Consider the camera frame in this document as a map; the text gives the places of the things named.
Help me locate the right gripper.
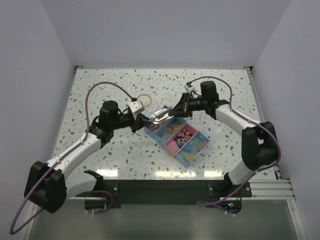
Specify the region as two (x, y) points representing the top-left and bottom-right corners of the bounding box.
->
(169, 92), (208, 118)

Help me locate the purple candy box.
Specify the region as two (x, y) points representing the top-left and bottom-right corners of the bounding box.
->
(144, 123), (164, 140)

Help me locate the metal scoop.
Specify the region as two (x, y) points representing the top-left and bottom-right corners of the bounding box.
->
(150, 107), (172, 125)

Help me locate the pink candy box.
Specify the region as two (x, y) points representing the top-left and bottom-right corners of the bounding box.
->
(164, 123), (198, 158)

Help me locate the light blue candy box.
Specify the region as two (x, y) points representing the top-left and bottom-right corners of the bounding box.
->
(175, 131), (210, 166)

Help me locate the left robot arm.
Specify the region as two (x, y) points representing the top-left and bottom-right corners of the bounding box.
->
(24, 100), (150, 213)

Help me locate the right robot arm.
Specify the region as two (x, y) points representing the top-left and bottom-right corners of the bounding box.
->
(169, 77), (281, 197)

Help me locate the clear plastic jar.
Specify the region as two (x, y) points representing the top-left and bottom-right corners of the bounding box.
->
(147, 100), (164, 113)

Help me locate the gold jar lid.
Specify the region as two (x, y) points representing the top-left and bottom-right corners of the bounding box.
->
(137, 93), (152, 108)

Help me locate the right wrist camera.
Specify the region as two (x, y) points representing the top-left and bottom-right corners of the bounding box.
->
(184, 82), (197, 93)

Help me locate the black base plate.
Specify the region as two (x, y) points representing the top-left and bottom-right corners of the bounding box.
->
(77, 180), (253, 211)

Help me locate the aluminium frame rail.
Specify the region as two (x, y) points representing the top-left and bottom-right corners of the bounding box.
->
(247, 67), (301, 240)

